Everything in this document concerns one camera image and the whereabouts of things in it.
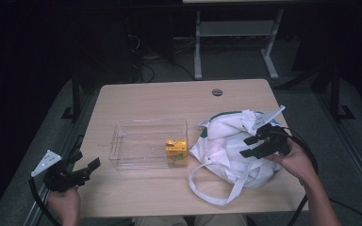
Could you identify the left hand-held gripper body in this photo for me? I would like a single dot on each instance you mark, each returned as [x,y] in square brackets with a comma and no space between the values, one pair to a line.
[62,180]

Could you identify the black metal stand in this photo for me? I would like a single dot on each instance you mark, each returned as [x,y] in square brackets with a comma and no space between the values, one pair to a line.
[335,94]
[75,97]

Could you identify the yellow juice carton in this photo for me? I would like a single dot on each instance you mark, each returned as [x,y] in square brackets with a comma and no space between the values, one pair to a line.
[176,153]

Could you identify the person's right hand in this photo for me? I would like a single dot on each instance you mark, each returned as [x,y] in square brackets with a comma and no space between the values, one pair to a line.
[298,166]

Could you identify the white cloth bag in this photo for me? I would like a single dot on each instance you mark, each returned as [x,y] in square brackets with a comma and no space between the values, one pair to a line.
[223,132]

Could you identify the aluminium frame rail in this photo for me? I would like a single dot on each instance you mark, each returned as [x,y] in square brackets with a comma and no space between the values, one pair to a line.
[352,147]
[53,163]

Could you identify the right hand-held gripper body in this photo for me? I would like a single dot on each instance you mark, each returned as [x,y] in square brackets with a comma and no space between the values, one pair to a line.
[273,141]

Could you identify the person's left hand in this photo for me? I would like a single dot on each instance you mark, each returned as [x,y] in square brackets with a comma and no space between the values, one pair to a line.
[64,205]

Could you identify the clear plastic box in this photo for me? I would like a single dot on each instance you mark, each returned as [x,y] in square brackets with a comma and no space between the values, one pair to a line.
[138,144]

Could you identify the white metal desk frame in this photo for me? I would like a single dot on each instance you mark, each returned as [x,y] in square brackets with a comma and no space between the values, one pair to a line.
[197,47]

